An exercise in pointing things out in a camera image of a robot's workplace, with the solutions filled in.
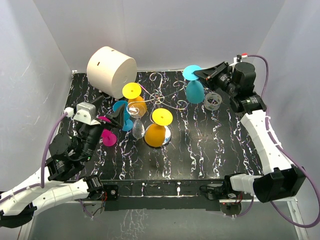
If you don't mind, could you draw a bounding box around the blue plastic wine glass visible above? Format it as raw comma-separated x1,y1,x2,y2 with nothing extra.
112,100,133,132

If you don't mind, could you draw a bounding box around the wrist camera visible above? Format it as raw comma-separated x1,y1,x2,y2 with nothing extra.
231,53,248,66
63,102,101,126

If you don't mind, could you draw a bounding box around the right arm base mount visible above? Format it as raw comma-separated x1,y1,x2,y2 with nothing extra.
199,184,254,220

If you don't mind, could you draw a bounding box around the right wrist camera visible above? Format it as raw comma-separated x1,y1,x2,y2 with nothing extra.
231,53,248,66

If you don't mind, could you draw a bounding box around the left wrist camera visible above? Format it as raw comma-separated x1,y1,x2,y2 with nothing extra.
63,102,101,126

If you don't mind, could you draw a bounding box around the clear wine glass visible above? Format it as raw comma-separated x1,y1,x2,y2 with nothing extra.
127,101,147,139

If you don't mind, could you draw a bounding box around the white cylindrical container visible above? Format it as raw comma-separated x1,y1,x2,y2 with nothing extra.
86,46,137,99

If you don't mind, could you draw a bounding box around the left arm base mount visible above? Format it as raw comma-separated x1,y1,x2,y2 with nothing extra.
80,183,119,220

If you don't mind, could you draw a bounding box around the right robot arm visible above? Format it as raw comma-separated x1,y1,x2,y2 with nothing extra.
192,62,306,203

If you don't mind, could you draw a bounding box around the grey tape roll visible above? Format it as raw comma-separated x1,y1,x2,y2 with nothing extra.
203,92,223,111

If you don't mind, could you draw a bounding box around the orange wine glass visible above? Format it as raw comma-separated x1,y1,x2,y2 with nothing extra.
122,82,147,119
144,108,173,148

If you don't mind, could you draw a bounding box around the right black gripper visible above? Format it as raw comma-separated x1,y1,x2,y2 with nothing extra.
193,61,238,97

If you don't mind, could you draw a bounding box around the aluminium frame rail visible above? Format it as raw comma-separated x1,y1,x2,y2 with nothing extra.
17,67,310,240

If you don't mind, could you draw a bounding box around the magenta plastic wine glass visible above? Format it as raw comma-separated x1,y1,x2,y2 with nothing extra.
101,128,118,147

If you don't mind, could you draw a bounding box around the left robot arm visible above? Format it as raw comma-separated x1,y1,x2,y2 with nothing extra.
0,96,127,229

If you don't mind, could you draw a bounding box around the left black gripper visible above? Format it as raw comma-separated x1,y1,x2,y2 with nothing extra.
80,95,126,161

